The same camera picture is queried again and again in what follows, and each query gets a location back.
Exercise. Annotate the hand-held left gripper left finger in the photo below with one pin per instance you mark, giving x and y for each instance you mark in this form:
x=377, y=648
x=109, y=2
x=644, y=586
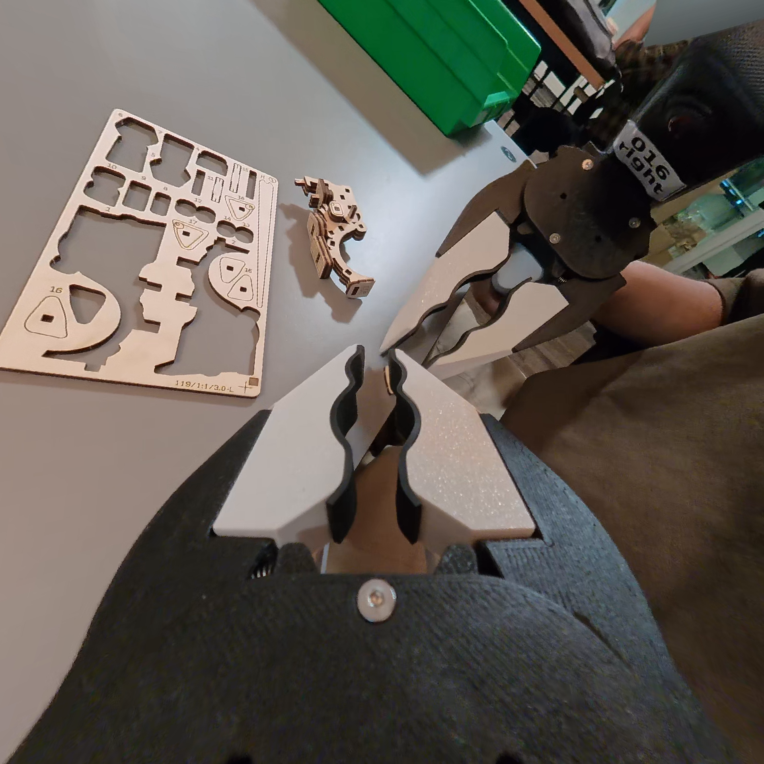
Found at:
x=280, y=459

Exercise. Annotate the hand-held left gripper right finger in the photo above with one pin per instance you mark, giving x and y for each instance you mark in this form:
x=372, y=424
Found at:
x=462, y=459

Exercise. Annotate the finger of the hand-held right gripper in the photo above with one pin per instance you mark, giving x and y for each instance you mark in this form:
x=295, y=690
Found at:
x=459, y=256
x=531, y=316

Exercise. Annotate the small wooden puzzle piece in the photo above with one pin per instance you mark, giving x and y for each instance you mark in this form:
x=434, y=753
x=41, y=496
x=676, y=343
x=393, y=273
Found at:
x=387, y=379

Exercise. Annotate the partly assembled wooden model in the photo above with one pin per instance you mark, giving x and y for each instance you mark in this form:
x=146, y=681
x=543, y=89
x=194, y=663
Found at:
x=331, y=239

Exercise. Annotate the person's right forearm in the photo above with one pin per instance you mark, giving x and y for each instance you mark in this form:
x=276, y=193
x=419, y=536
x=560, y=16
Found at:
x=668, y=292

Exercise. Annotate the grey desk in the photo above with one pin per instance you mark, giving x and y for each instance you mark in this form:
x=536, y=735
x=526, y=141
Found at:
x=89, y=59

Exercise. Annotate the brown-edged table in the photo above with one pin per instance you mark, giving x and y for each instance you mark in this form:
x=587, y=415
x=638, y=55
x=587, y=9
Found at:
x=567, y=36

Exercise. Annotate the person's dark olive shirt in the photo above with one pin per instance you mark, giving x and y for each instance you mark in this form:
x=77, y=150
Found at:
x=656, y=447

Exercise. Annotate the green plastic box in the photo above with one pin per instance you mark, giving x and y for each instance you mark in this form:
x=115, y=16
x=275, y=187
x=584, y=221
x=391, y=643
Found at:
x=430, y=53

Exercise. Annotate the laser-cut wooden puzzle sheet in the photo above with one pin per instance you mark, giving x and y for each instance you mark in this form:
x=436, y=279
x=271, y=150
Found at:
x=167, y=286

